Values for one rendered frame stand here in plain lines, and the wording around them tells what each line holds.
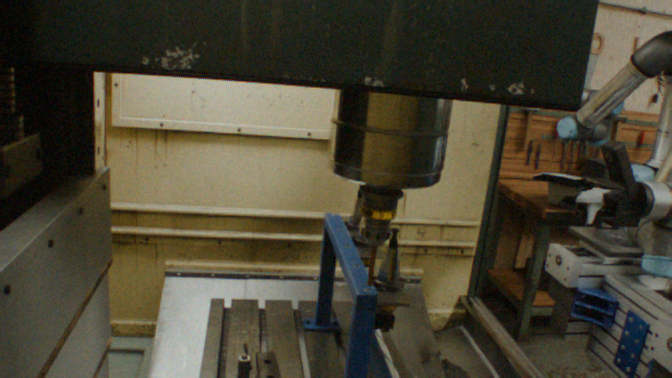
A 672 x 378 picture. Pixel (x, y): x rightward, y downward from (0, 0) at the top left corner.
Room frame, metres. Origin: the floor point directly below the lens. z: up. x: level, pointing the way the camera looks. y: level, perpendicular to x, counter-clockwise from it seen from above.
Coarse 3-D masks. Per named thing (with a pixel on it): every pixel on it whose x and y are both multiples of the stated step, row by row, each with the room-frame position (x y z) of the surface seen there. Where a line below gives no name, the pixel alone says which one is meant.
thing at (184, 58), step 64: (0, 0) 0.53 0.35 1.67; (64, 0) 0.54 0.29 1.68; (128, 0) 0.55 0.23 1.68; (192, 0) 0.56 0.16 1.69; (256, 0) 0.57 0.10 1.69; (320, 0) 0.58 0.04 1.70; (384, 0) 0.60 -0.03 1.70; (448, 0) 0.61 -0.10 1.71; (512, 0) 0.62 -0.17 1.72; (576, 0) 0.63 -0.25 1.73; (64, 64) 0.55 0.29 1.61; (128, 64) 0.55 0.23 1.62; (192, 64) 0.56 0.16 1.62; (256, 64) 0.57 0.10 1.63; (320, 64) 0.59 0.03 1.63; (384, 64) 0.60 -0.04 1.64; (448, 64) 0.61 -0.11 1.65; (512, 64) 0.62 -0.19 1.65; (576, 64) 0.64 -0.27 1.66
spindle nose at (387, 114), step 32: (352, 96) 0.67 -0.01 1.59; (384, 96) 0.65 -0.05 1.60; (416, 96) 0.65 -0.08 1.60; (352, 128) 0.67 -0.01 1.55; (384, 128) 0.65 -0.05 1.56; (416, 128) 0.65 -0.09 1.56; (448, 128) 0.70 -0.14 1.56; (352, 160) 0.66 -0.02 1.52; (384, 160) 0.65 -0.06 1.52; (416, 160) 0.65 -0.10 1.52
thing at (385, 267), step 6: (390, 252) 0.95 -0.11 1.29; (396, 252) 0.95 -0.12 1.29; (384, 258) 0.96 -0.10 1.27; (390, 258) 0.95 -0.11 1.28; (396, 258) 0.95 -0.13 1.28; (384, 264) 0.95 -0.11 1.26; (390, 264) 0.95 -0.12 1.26; (396, 264) 0.95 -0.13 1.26; (384, 270) 0.95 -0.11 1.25; (390, 270) 0.94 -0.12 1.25; (396, 270) 0.95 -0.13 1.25; (378, 276) 0.96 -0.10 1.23; (384, 276) 0.95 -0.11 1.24; (390, 276) 0.94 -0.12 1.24; (396, 276) 0.95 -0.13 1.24; (384, 282) 0.94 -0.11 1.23; (390, 282) 0.94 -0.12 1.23; (396, 282) 0.95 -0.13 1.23
